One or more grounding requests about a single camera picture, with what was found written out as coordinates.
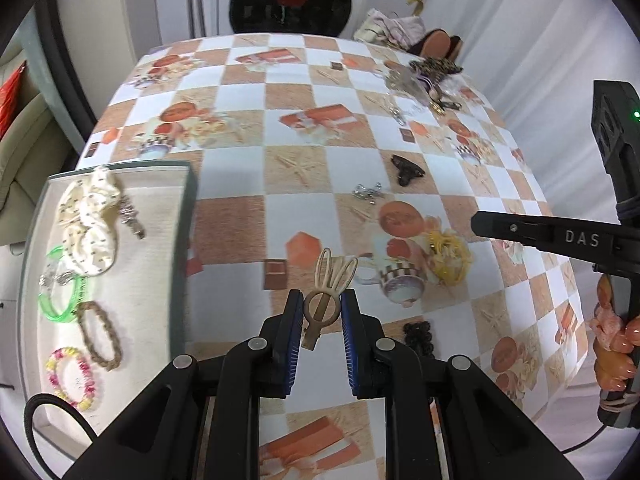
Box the black claw clip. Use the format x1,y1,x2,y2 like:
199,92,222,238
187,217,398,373
391,154,425,186

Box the person's right hand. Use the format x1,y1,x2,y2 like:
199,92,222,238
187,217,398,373
587,275,640,396

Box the red cushion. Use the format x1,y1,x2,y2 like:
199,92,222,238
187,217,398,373
0,60,28,133

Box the white jewelry tray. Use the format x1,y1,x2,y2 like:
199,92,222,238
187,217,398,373
17,160,201,456

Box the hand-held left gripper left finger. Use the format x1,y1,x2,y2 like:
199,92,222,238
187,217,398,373
62,289,306,480

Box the pile of pale clothes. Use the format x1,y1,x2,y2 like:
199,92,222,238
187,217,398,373
354,8,426,48

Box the tan sole slipper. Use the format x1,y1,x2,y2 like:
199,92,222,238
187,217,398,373
416,30,451,57

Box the grey star hair claw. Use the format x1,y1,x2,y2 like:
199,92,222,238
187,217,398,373
384,67,418,96

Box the yellow hair ties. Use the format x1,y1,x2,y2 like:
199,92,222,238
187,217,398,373
425,230,475,286

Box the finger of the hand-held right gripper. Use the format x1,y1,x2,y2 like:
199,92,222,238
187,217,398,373
471,210,640,267

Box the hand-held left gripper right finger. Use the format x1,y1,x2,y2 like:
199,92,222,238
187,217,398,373
340,290,586,480

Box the silver rhinestone hair clip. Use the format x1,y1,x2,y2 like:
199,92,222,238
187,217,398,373
117,195,147,240

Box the black cable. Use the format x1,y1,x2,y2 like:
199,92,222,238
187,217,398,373
562,422,608,458

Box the leopard print scrunchie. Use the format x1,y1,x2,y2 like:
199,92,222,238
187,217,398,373
409,57,463,78

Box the black beaded hair clip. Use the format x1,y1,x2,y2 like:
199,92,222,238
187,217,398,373
402,321,436,358

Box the beige bunny hair clip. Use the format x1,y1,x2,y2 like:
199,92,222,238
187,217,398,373
301,247,358,351

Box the neon green bangle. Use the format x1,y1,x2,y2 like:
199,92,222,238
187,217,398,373
39,245,88,323

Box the cream polka dot scrunchie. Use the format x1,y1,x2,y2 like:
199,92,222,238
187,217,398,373
56,165,123,277

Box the mop with red handle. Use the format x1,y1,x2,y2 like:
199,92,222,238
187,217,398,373
164,0,206,41

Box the brown braided bracelet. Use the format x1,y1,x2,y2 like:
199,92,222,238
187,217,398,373
75,301,123,372

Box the beige sofa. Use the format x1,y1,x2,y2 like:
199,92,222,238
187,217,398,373
0,50,76,211

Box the small silver charm clip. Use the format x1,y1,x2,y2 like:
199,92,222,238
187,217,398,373
40,267,76,288

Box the pink yellow beaded bracelet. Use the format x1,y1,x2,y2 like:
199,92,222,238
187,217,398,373
45,346,98,412

